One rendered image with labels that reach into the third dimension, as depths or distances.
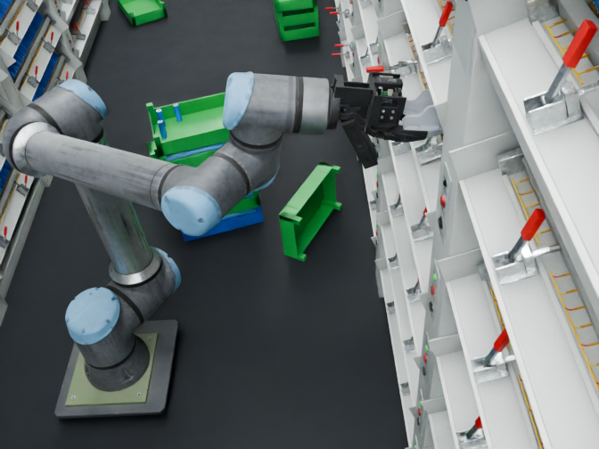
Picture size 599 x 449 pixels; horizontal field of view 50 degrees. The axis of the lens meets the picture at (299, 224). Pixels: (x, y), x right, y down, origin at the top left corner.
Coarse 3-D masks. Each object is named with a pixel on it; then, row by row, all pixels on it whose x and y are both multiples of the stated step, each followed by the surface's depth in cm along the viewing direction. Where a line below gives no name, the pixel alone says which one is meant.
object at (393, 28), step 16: (400, 16) 140; (384, 32) 142; (400, 32) 142; (400, 48) 138; (416, 80) 129; (416, 96) 125; (416, 144) 116; (416, 160) 114; (432, 160) 112; (432, 176) 109; (432, 192) 107; (432, 208) 105; (432, 224) 99
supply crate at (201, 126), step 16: (208, 96) 219; (224, 96) 221; (192, 112) 221; (208, 112) 221; (176, 128) 216; (192, 128) 215; (208, 128) 215; (224, 128) 206; (160, 144) 203; (176, 144) 205; (192, 144) 207; (208, 144) 208
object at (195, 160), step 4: (204, 152) 210; (208, 152) 210; (212, 152) 211; (164, 156) 207; (188, 156) 210; (192, 156) 210; (196, 156) 210; (200, 156) 211; (204, 156) 211; (208, 156) 211; (164, 160) 208; (172, 160) 209; (176, 160) 209; (180, 160) 210; (184, 160) 210; (188, 160) 210; (192, 160) 211; (196, 160) 211; (200, 160) 212; (204, 160) 212; (176, 164) 210; (184, 164) 211; (188, 164) 211; (192, 164) 212; (196, 164) 212; (200, 164) 213
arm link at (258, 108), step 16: (240, 80) 100; (256, 80) 100; (272, 80) 100; (288, 80) 101; (240, 96) 99; (256, 96) 99; (272, 96) 99; (288, 96) 100; (224, 112) 103; (240, 112) 100; (256, 112) 100; (272, 112) 100; (288, 112) 100; (240, 128) 103; (256, 128) 102; (272, 128) 103; (288, 128) 102; (256, 144) 105
